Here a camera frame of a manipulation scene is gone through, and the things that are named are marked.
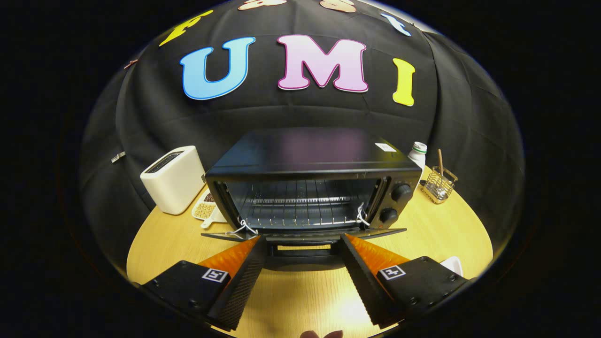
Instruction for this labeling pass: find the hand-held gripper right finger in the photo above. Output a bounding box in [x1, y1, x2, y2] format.
[340, 233, 471, 330]

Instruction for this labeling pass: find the white plastic bottle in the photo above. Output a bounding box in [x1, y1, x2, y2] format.
[408, 142, 428, 172]

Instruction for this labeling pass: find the metal wire basket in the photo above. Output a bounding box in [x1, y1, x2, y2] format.
[420, 166, 458, 204]

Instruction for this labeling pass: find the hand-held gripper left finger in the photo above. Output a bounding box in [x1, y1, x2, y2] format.
[141, 236, 269, 331]

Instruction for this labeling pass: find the white square plate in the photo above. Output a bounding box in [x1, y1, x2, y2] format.
[440, 256, 464, 277]

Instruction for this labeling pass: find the white dish of beans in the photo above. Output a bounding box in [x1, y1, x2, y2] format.
[192, 190, 228, 229]

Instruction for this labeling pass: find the black backdrop cloth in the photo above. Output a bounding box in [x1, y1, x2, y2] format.
[79, 0, 525, 277]

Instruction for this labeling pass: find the black toaster oven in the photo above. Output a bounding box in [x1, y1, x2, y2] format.
[202, 127, 423, 271]

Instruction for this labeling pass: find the white toaster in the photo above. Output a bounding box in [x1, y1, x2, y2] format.
[140, 146, 207, 215]

